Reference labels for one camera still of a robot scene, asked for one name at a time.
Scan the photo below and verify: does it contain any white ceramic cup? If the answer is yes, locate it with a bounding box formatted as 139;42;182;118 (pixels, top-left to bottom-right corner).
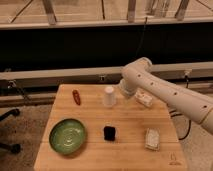
103;86;116;107

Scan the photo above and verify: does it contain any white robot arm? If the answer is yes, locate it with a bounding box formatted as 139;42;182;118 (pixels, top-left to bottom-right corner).
119;57;213;135

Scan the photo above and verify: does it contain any red chili pepper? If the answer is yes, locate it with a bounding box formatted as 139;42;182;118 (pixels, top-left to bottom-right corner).
72;90;81;105

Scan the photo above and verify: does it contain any black office chair base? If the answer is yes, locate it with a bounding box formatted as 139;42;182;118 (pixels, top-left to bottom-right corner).
0;108;22;155

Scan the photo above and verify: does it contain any black power cable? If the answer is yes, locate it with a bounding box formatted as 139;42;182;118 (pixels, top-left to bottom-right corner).
169;108;193;141

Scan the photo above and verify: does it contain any black eraser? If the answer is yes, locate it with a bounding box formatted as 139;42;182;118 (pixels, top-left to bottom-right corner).
103;126;116;141

